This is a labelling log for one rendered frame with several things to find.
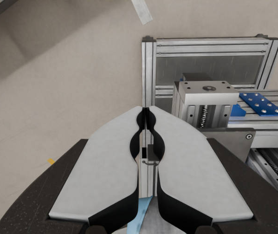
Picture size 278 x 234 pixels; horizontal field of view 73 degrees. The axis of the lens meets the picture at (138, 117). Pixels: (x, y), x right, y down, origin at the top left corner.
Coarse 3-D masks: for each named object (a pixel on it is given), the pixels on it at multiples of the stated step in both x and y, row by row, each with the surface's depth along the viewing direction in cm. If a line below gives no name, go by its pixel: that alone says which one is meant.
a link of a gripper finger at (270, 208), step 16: (224, 160) 8; (240, 160) 8; (240, 176) 7; (256, 176) 7; (240, 192) 6; (256, 192) 6; (272, 192) 6; (256, 208) 6; (272, 208) 6; (224, 224) 5; (240, 224) 5; (256, 224) 5; (272, 224) 5
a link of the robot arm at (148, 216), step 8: (144, 200) 40; (152, 200) 40; (144, 208) 37; (152, 208) 37; (136, 216) 37; (144, 216) 36; (152, 216) 36; (160, 216) 36; (128, 224) 36; (136, 224) 36; (144, 224) 36; (152, 224) 35; (160, 224) 35; (168, 224) 35; (128, 232) 36; (136, 232) 35; (144, 232) 35; (152, 232) 35; (160, 232) 34; (168, 232) 34; (176, 232) 34; (184, 232) 34
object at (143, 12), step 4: (132, 0) 49; (136, 0) 49; (140, 0) 49; (136, 4) 49; (140, 4) 49; (144, 4) 49; (136, 8) 50; (140, 8) 50; (144, 8) 50; (140, 12) 50; (144, 12) 50; (148, 12) 50; (140, 16) 51; (144, 16) 51; (148, 16) 51; (144, 20) 51; (148, 20) 51; (144, 24) 52
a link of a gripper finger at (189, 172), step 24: (168, 120) 10; (168, 144) 9; (192, 144) 8; (168, 168) 7; (192, 168) 7; (216, 168) 7; (168, 192) 6; (192, 192) 6; (216, 192) 6; (168, 216) 7; (192, 216) 6; (216, 216) 6; (240, 216) 6
